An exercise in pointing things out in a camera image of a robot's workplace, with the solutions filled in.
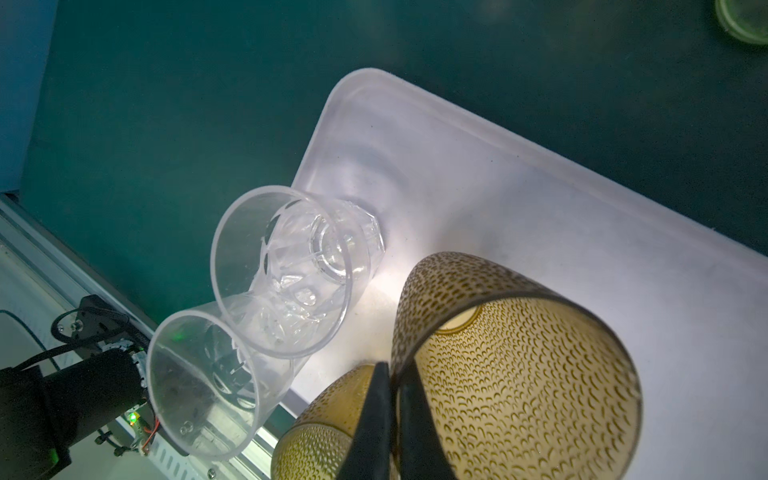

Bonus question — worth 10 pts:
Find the left green circuit board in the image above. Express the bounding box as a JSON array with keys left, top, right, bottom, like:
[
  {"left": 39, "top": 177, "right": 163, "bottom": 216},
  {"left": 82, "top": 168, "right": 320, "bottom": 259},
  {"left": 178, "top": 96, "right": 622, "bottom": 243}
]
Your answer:
[{"left": 121, "top": 403, "right": 160, "bottom": 456}]

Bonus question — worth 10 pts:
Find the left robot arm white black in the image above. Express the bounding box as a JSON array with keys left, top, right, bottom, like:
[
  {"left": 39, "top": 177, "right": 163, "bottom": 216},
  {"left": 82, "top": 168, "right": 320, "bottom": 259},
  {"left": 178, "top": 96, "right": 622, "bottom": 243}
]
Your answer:
[{"left": 1, "top": 349, "right": 144, "bottom": 479}]

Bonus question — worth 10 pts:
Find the clear faceted glass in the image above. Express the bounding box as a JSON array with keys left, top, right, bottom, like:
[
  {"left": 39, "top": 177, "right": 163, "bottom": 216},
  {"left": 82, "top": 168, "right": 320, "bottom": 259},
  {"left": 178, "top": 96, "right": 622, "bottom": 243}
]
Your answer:
[
  {"left": 210, "top": 186, "right": 385, "bottom": 358},
  {"left": 146, "top": 302, "right": 306, "bottom": 461}
]

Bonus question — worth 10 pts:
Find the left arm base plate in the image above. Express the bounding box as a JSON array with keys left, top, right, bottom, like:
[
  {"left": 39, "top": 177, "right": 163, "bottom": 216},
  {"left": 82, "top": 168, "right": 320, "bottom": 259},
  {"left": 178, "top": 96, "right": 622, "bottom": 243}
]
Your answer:
[{"left": 50, "top": 294, "right": 150, "bottom": 359}]

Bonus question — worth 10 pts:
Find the dark amber dimpled glass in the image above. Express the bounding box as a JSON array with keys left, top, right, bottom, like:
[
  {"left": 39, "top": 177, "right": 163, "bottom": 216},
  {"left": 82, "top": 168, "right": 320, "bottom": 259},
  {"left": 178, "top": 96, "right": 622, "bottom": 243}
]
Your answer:
[
  {"left": 271, "top": 364, "right": 399, "bottom": 479},
  {"left": 391, "top": 252, "right": 643, "bottom": 479}
]

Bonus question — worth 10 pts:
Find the lilac plastic tray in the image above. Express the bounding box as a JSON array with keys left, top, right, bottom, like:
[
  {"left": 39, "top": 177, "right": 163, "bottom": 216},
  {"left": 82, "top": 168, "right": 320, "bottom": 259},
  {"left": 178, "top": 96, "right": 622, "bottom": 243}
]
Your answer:
[{"left": 289, "top": 68, "right": 767, "bottom": 479}]

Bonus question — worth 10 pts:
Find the tall green glass front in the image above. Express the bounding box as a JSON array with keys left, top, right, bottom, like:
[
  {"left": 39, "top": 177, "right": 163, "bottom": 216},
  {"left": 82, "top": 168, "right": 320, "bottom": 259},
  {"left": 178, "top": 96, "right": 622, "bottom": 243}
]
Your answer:
[{"left": 715, "top": 0, "right": 768, "bottom": 46}]

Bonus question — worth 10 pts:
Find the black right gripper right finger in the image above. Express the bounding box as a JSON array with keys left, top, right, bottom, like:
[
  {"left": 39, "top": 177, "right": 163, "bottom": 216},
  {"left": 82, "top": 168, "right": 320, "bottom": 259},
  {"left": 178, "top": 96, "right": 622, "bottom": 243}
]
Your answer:
[{"left": 397, "top": 362, "right": 456, "bottom": 479}]

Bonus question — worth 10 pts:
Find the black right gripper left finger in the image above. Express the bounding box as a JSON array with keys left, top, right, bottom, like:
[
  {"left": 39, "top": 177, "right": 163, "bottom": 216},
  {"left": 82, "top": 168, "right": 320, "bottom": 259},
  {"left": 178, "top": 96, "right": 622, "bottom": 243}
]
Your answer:
[{"left": 336, "top": 362, "right": 393, "bottom": 479}]

